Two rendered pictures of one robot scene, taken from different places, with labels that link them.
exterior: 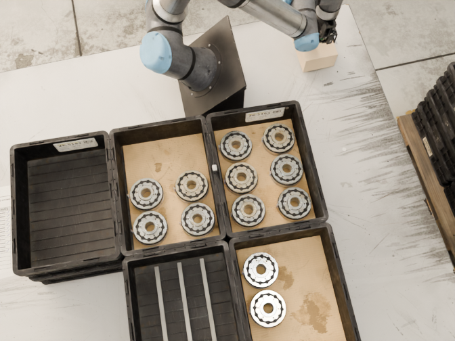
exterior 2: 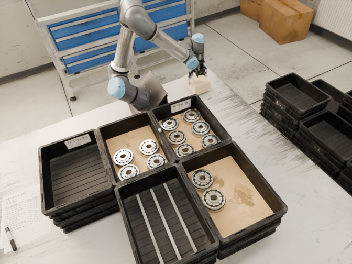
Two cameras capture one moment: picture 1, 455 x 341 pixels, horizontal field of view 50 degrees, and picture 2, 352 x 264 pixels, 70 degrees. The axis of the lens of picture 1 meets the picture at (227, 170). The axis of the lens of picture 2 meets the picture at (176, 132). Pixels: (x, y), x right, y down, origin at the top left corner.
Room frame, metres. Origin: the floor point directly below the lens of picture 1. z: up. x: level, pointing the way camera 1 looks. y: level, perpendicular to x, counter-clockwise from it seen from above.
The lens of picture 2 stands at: (-0.38, 0.09, 1.87)
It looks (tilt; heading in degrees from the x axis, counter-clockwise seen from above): 47 degrees down; 352
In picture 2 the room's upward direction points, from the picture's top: 6 degrees counter-clockwise
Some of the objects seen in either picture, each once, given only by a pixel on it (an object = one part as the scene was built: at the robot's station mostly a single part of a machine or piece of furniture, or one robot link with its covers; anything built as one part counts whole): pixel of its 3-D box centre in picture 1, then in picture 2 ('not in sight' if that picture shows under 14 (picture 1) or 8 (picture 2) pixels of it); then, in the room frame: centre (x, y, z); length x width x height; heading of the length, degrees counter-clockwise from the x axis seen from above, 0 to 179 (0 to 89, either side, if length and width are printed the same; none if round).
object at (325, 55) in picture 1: (313, 45); (197, 83); (1.06, -0.32, 0.76); 0.16 x 0.12 x 0.07; 14
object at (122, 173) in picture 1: (167, 188); (135, 151); (0.47, 0.18, 0.87); 0.40 x 0.30 x 0.11; 10
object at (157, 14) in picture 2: not in sight; (159, 22); (2.52, -0.29, 0.60); 0.72 x 0.03 x 0.56; 104
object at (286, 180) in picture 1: (286, 168); (200, 127); (0.54, -0.19, 0.86); 0.10 x 0.10 x 0.01
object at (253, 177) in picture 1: (241, 177); (176, 136); (0.51, -0.04, 0.86); 0.10 x 0.10 x 0.01
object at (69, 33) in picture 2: not in sight; (91, 42); (2.33, 0.49, 0.60); 0.72 x 0.03 x 0.56; 104
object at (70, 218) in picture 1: (69, 204); (77, 173); (0.41, 0.48, 0.87); 0.40 x 0.30 x 0.11; 10
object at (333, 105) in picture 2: not in sight; (321, 105); (1.04, -1.47, 0.26); 0.40 x 0.30 x 0.23; 14
